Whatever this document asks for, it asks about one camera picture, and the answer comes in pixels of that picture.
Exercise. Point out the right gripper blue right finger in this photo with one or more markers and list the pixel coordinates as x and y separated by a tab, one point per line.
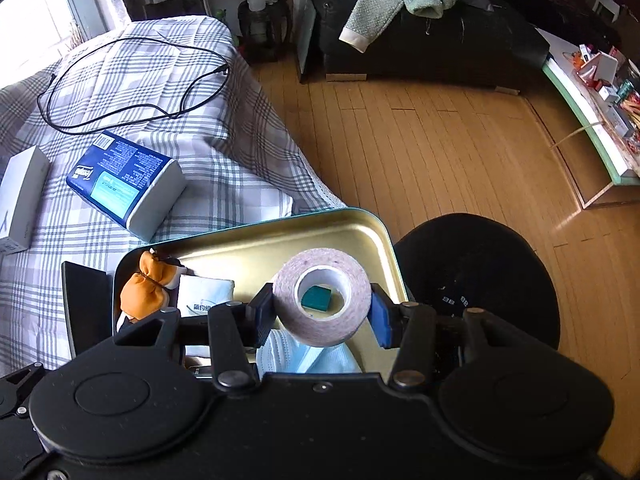
386	319

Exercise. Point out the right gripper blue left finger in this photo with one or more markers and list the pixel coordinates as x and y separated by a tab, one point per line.
259	315

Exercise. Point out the blue face mask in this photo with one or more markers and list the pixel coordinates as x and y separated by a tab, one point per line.
282	353

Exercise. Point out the green tape roll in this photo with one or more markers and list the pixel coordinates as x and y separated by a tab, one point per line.
317	298

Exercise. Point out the beige tape roll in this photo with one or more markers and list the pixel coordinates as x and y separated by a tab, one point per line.
350	301

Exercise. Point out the white tissue packet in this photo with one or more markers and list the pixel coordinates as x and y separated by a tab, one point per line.
196	295

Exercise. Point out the black round stool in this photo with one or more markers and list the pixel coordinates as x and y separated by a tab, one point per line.
460	261

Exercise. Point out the black triangular case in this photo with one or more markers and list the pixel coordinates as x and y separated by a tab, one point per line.
87	301

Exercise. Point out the blue Tempo tissue pack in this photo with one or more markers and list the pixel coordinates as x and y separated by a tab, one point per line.
133	185

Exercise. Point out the white Y500 box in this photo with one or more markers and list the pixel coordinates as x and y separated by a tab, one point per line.
21	189

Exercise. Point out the plaid bed cover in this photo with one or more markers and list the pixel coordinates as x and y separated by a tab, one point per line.
152	132

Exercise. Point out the black cabinet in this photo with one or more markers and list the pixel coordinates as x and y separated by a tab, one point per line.
474	43

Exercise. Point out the cluttered green edged table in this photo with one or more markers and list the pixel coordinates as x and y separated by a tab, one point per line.
598	120

